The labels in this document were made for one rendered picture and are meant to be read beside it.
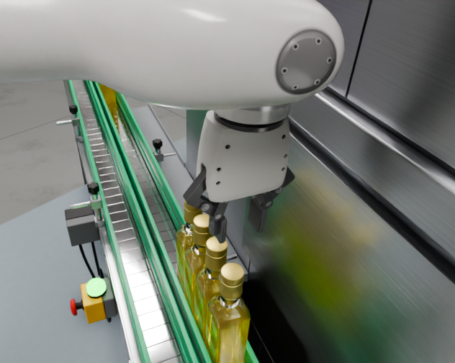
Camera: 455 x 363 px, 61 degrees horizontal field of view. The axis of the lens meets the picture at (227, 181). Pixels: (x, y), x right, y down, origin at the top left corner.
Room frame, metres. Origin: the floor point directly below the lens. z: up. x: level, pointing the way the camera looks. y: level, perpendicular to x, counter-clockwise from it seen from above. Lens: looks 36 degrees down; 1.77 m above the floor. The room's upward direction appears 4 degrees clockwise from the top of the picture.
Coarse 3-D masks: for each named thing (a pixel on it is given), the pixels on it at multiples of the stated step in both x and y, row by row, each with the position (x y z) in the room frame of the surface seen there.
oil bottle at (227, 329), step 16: (208, 304) 0.38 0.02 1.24; (240, 304) 0.37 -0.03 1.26; (208, 320) 0.38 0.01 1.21; (224, 320) 0.35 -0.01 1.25; (240, 320) 0.36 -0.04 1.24; (208, 336) 0.37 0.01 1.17; (224, 336) 0.34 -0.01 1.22; (240, 336) 0.36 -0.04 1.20; (208, 352) 0.37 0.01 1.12; (224, 352) 0.34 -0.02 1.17; (240, 352) 0.36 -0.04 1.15
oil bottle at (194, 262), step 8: (192, 248) 0.48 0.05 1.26; (184, 256) 0.49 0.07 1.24; (192, 256) 0.47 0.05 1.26; (200, 256) 0.47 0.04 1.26; (184, 264) 0.49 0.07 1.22; (192, 264) 0.46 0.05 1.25; (200, 264) 0.45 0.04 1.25; (184, 272) 0.49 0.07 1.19; (192, 272) 0.45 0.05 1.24; (184, 280) 0.49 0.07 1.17; (192, 280) 0.45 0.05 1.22; (184, 288) 0.49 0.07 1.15; (192, 288) 0.45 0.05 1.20; (192, 296) 0.45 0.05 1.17; (192, 304) 0.45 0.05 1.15; (192, 312) 0.45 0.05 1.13
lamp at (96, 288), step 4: (92, 280) 0.58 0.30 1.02; (96, 280) 0.59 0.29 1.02; (100, 280) 0.59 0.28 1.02; (88, 284) 0.57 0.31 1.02; (92, 284) 0.57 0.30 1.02; (96, 284) 0.57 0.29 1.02; (100, 284) 0.57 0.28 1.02; (104, 284) 0.58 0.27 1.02; (88, 288) 0.56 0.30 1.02; (92, 288) 0.56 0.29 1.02; (96, 288) 0.56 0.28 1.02; (100, 288) 0.57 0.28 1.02; (104, 288) 0.58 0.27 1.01; (88, 292) 0.56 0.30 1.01; (92, 292) 0.56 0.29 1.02; (96, 292) 0.56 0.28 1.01; (100, 292) 0.56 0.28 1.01; (104, 292) 0.57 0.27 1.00; (92, 296) 0.56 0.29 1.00; (96, 296) 0.56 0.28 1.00; (100, 296) 0.56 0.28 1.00
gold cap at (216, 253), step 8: (208, 240) 0.44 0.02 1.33; (216, 240) 0.44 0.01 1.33; (208, 248) 0.42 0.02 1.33; (216, 248) 0.42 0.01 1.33; (224, 248) 0.42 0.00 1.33; (208, 256) 0.42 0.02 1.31; (216, 256) 0.41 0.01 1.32; (224, 256) 0.42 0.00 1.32; (208, 264) 0.42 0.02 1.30; (216, 264) 0.41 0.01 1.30; (224, 264) 0.42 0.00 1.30
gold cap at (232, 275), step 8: (232, 264) 0.39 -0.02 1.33; (224, 272) 0.37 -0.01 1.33; (232, 272) 0.37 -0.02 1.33; (240, 272) 0.38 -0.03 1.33; (224, 280) 0.36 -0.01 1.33; (232, 280) 0.36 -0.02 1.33; (240, 280) 0.37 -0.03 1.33; (224, 288) 0.36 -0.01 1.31; (232, 288) 0.36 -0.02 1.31; (240, 288) 0.37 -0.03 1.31; (224, 296) 0.36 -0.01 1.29; (232, 296) 0.36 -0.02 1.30
